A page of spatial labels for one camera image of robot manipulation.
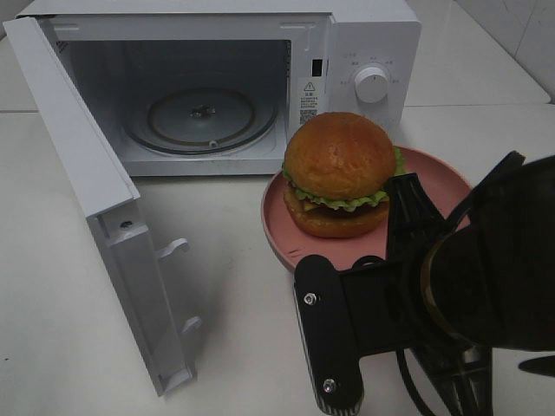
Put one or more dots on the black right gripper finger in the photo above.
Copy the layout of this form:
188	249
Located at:
414	222

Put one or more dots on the white microwave door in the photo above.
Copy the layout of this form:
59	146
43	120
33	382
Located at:
110	203

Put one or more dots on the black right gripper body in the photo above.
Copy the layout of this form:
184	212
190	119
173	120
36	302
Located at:
453	281

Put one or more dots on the white warning label sticker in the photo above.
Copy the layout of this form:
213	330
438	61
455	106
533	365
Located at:
310	97

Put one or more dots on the upper white round knob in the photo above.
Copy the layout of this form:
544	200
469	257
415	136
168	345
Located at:
371	83

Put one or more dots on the toy burger with lettuce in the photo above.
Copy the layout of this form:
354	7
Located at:
336	166

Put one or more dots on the white microwave oven body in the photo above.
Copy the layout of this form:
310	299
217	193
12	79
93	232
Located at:
121	54

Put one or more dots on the glass microwave turntable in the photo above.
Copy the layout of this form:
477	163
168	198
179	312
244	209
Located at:
199	121

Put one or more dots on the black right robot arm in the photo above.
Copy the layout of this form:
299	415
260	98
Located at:
515	201

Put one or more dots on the pink round plate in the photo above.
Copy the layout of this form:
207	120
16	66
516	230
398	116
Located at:
442	183

